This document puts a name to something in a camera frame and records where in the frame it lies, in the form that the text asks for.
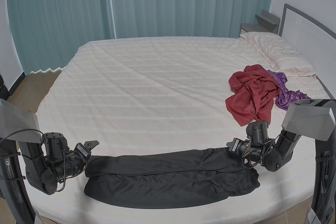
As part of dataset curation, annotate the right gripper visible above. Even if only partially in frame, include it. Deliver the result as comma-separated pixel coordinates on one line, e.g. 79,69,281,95
237,140,263,163

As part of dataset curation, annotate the purple garment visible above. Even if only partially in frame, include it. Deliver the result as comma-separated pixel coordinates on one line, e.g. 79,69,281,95
267,69,311,110

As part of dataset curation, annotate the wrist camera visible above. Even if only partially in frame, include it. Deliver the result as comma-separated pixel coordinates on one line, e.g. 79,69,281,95
228,139,240,152
76,142,91,158

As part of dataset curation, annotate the bed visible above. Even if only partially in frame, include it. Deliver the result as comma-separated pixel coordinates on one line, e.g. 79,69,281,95
27,3,336,223

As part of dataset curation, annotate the black chest of drawers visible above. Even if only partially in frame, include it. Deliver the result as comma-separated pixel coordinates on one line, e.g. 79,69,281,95
0,75,11,99

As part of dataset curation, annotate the grey bedside table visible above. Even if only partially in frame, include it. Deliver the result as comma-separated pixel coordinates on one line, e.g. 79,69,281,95
240,10,280,34

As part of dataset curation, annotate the black cable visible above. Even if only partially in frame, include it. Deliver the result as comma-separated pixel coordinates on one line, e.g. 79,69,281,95
0,128,45,145
241,154,263,169

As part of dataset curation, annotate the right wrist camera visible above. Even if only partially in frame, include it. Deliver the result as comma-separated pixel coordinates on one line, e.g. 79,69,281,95
228,139,240,152

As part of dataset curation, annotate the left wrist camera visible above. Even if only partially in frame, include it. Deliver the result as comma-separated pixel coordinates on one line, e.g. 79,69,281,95
76,142,91,158

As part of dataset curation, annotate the dark red garment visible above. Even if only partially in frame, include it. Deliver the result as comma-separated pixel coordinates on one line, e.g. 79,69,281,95
225,65,281,127

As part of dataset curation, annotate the black T-shirt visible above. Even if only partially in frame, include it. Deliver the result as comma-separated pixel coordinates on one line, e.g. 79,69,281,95
83,147,261,210

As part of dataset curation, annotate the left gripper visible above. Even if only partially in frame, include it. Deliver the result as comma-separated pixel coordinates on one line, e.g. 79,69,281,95
64,140,100,176

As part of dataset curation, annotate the cream pillow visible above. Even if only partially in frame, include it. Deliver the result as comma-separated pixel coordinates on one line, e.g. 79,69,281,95
239,31,317,78

